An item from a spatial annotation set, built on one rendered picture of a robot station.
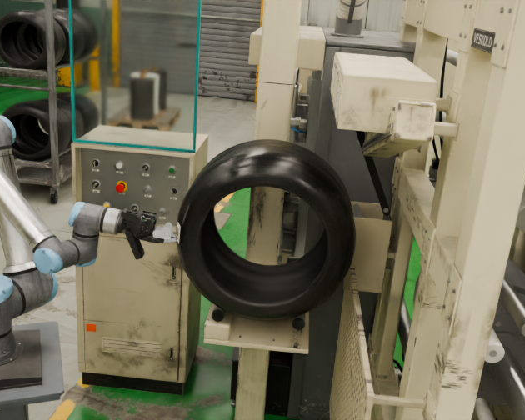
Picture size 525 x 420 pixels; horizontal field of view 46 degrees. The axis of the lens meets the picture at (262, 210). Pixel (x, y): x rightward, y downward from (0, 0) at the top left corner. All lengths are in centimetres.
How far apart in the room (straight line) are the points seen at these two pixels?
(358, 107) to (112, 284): 175
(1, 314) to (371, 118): 146
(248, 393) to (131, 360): 72
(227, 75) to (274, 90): 926
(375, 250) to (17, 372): 136
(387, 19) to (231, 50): 277
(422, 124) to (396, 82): 14
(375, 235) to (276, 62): 73
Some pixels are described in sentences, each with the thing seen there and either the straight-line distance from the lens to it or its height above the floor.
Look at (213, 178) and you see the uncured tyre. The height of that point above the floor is 140.
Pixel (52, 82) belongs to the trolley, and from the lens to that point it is 558.
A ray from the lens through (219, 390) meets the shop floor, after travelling 335.
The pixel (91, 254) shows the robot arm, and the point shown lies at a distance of 224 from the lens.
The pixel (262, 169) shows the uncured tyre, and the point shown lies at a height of 145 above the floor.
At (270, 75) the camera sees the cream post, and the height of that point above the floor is 168.
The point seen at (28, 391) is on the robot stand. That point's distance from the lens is 239.
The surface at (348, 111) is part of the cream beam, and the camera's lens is 166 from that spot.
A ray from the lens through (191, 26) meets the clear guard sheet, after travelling 268.
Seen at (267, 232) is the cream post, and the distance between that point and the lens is 242.
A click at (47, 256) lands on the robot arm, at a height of 111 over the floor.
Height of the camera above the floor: 198
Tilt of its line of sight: 20 degrees down
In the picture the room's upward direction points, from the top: 4 degrees clockwise
